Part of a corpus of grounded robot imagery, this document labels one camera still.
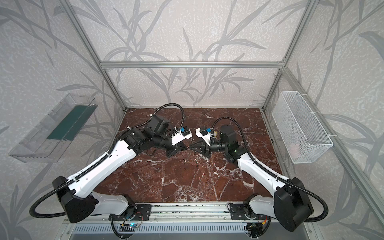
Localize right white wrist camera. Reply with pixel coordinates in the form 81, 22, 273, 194
196, 127, 213, 146

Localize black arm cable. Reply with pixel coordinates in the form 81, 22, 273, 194
29, 102, 185, 219
211, 116, 329, 223

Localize clear plastic wall bin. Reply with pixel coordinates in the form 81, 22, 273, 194
9, 94, 98, 163

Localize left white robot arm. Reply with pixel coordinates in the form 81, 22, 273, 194
53, 116, 193, 223

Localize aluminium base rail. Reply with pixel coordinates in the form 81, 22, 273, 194
62, 201, 316, 235

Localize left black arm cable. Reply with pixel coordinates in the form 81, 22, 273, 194
29, 102, 185, 219

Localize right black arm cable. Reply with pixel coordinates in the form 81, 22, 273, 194
211, 116, 329, 223

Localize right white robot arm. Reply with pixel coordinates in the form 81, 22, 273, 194
190, 125, 314, 232

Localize white wire mesh basket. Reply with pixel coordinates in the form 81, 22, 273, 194
272, 91, 334, 164

